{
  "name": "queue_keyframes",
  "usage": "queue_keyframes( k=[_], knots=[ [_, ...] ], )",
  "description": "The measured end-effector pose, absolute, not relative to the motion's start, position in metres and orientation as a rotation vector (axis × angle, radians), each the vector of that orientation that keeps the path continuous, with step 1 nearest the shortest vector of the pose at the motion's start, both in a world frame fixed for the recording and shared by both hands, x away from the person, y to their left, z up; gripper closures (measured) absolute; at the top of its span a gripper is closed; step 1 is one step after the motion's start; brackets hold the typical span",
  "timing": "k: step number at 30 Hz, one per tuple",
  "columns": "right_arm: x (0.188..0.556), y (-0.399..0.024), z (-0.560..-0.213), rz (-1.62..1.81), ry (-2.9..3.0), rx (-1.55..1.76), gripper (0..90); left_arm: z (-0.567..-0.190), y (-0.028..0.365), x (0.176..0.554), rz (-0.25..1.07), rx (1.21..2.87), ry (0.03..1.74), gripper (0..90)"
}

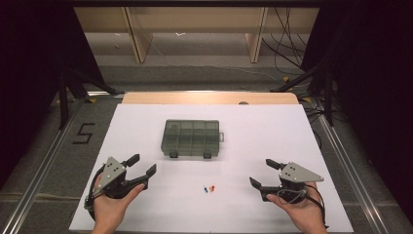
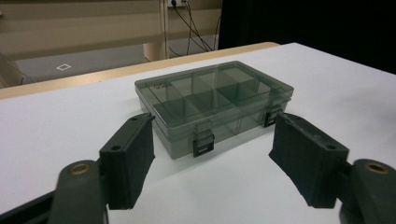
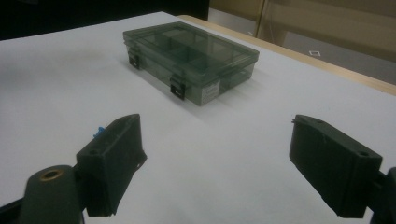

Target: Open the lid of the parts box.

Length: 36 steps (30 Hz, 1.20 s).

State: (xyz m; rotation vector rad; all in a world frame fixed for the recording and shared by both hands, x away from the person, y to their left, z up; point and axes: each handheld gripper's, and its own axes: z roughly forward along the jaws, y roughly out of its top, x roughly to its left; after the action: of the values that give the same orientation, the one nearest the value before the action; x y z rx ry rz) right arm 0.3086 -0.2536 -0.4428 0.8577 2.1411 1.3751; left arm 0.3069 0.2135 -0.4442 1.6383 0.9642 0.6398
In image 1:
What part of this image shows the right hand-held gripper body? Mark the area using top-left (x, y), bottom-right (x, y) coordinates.
top-left (278, 162), bottom-right (324, 205)

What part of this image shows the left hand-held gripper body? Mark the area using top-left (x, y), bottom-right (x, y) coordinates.
top-left (96, 156), bottom-right (131, 199)

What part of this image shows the grey transparent compartment box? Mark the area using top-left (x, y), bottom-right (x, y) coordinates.
top-left (160, 119), bottom-right (226, 160)

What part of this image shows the person's right hand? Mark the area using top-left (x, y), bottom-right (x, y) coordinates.
top-left (266, 181), bottom-right (328, 234)

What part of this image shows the person's left hand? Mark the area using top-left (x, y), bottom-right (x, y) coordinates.
top-left (92, 182), bottom-right (146, 234)

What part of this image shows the black metal stand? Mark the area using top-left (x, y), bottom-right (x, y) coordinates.
top-left (57, 66), bottom-right (118, 131)
top-left (271, 62), bottom-right (335, 128)

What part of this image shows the wooden furniture leg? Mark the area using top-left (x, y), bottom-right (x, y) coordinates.
top-left (121, 7), bottom-right (154, 64)
top-left (244, 7), bottom-right (270, 64)

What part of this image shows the black curtain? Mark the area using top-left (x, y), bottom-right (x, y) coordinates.
top-left (0, 0), bottom-right (105, 189)
top-left (301, 0), bottom-right (413, 225)

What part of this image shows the wooden furniture panel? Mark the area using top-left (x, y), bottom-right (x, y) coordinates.
top-left (73, 7), bottom-right (320, 33)

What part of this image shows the grey cable loop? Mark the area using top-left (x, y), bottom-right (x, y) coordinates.
top-left (276, 189), bottom-right (308, 206)

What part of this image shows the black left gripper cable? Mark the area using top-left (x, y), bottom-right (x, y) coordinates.
top-left (84, 164), bottom-right (106, 222)

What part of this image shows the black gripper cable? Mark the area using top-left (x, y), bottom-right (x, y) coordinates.
top-left (84, 164), bottom-right (106, 222)
top-left (305, 184), bottom-right (329, 230)

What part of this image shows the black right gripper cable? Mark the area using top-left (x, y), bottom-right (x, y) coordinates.
top-left (305, 184), bottom-right (329, 230)

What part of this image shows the aluminium floor rail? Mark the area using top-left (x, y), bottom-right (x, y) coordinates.
top-left (316, 113), bottom-right (389, 234)
top-left (1, 97), bottom-right (87, 234)

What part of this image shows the bundle of black cables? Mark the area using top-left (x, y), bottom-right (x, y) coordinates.
top-left (261, 7), bottom-right (313, 77)

